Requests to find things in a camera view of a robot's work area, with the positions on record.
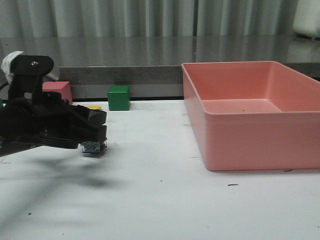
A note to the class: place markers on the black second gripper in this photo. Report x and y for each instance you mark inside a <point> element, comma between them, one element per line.
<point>46,119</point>

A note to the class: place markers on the yellow push button switch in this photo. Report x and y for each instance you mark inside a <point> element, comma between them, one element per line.
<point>91,147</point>

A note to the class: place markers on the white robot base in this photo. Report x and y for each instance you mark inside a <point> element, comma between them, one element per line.
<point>307,18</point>

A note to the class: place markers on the green cube block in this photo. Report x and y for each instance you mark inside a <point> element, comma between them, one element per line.
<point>119,98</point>

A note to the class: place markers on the pink cube block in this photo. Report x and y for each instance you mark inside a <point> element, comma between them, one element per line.
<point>62,87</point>

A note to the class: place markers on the grey stone counter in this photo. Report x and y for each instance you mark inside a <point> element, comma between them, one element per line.
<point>151,66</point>

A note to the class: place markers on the pink plastic bin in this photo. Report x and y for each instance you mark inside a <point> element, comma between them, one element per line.
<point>253,115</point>

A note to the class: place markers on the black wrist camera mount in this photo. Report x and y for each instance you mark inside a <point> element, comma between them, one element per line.
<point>25,73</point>

